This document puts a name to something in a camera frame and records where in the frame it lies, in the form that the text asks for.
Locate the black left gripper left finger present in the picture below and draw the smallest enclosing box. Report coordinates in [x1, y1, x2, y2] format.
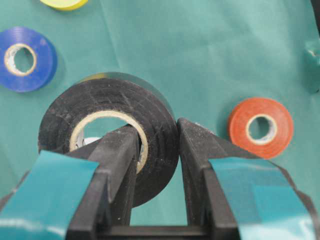
[0, 125, 140, 240]

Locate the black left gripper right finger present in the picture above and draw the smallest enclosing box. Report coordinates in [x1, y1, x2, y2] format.
[177, 118, 320, 240]

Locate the black tape roll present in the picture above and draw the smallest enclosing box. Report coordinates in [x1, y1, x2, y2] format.
[37, 72, 179, 207]

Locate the orange tape roll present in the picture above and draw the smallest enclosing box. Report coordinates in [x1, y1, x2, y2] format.
[227, 97, 294, 159]

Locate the blue tape roll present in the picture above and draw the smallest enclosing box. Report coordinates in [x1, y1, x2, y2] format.
[0, 26, 58, 93]

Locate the yellow tape roll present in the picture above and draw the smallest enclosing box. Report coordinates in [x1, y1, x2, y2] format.
[40, 0, 88, 11]

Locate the green table cloth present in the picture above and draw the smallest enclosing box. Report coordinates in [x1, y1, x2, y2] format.
[0, 0, 320, 226]

